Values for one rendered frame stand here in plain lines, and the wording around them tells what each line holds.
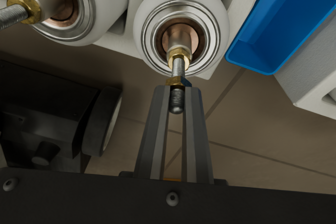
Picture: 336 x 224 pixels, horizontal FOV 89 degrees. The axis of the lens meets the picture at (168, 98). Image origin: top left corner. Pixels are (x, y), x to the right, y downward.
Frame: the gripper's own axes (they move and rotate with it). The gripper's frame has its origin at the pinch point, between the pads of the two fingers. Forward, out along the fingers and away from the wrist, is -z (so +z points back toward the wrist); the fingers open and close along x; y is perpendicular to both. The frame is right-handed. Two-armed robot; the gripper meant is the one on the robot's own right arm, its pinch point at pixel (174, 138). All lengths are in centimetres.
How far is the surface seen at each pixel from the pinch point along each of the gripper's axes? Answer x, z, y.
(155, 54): 2.4, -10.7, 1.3
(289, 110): -37, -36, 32
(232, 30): -6.7, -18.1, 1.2
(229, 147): -24, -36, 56
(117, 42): 9.0, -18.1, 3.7
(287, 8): -20.6, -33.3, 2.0
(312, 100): -23.0, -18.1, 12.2
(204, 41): -2.3, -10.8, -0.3
